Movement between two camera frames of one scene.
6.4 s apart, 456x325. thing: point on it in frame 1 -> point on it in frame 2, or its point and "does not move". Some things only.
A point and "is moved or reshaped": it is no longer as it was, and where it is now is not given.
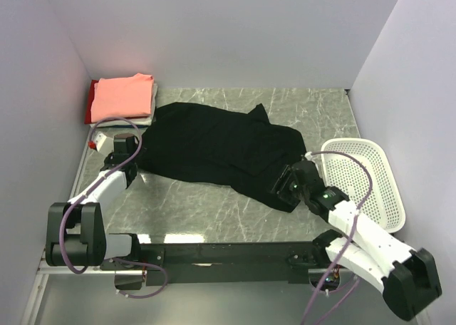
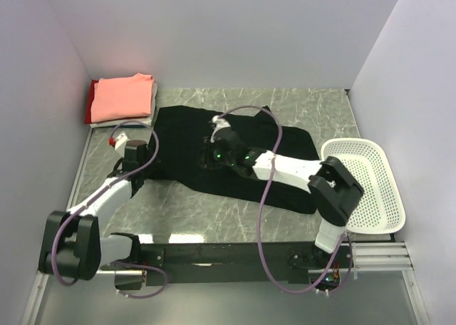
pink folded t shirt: (122, 97) does not move
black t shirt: (237, 152) is moved or reshaped
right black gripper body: (289, 191) -> (213, 158)
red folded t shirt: (87, 118) does not move
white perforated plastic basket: (385, 205) does not move
